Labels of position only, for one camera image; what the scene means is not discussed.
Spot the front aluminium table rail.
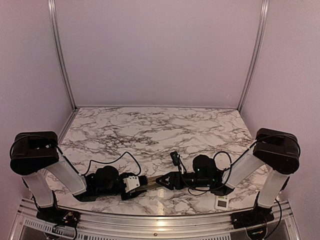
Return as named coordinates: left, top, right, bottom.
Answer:
left=17, top=199, right=296, bottom=240

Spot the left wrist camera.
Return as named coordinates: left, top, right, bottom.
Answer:
left=123, top=175, right=148, bottom=193

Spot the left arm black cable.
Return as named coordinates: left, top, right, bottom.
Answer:
left=79, top=152, right=141, bottom=177

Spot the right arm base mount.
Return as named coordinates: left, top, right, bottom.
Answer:
left=230, top=197, right=275, bottom=229

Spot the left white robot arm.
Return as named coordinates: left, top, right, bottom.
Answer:
left=9, top=131, right=148, bottom=223

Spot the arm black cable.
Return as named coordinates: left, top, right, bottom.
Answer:
left=79, top=152, right=141, bottom=177
left=178, top=134, right=300, bottom=197

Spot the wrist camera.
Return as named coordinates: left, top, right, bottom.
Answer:
left=170, top=151, right=187, bottom=174
left=123, top=175, right=148, bottom=193

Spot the right aluminium frame post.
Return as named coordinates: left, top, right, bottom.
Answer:
left=237, top=0, right=270, bottom=113

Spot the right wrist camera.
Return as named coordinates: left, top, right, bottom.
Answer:
left=170, top=151, right=187, bottom=174

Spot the aluminium frame post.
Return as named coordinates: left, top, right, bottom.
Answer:
left=47, top=0, right=77, bottom=111
left=237, top=0, right=270, bottom=113

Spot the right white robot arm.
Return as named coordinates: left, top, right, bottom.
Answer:
left=155, top=128, right=301, bottom=224

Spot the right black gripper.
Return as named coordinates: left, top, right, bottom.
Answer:
left=155, top=171, right=211, bottom=191

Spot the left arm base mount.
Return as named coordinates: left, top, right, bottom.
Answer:
left=33, top=196, right=80, bottom=228

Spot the white remote control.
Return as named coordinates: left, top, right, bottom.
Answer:
left=215, top=196, right=229, bottom=210
left=145, top=175, right=162, bottom=190

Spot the left aluminium frame post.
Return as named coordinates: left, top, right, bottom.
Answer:
left=47, top=0, right=77, bottom=111

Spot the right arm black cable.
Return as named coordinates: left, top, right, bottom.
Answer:
left=178, top=134, right=300, bottom=197

